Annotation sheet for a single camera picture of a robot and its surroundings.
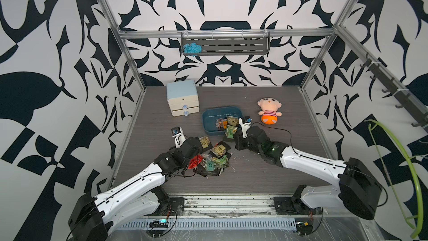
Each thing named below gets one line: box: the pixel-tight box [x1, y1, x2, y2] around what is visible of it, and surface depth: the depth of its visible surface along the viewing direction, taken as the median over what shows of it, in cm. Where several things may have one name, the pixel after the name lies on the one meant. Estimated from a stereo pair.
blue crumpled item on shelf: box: [182, 42, 203, 57], surface depth 93 cm
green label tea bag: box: [224, 124, 238, 139], surface depth 86 cm
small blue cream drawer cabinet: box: [166, 79, 201, 118], surface depth 100 cm
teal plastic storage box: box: [202, 105, 243, 136], surface depth 105 cm
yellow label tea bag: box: [198, 135, 211, 149], surface depth 96 cm
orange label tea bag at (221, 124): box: [215, 118, 228, 131], surface depth 101 cm
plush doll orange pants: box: [260, 114, 278, 125], surface depth 100 cm
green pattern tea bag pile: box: [192, 153, 230, 177], surface depth 85 cm
